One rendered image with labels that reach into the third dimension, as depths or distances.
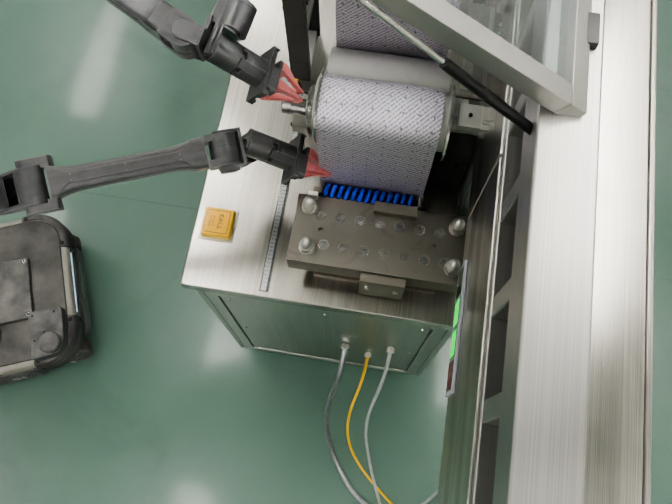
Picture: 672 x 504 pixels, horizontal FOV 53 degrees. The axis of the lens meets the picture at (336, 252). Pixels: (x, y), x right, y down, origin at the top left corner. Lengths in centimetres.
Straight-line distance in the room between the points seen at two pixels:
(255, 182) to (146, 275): 104
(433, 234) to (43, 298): 144
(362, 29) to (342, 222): 41
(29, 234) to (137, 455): 85
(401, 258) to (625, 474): 66
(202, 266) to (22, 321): 99
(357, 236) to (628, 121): 60
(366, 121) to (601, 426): 67
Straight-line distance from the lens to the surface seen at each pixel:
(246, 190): 168
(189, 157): 138
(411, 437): 243
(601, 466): 104
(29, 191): 142
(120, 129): 290
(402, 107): 129
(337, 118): 130
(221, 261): 162
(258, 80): 129
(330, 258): 146
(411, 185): 148
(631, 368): 108
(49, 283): 247
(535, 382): 80
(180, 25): 128
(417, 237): 148
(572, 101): 91
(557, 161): 89
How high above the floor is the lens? 242
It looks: 72 degrees down
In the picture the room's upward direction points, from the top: 1 degrees counter-clockwise
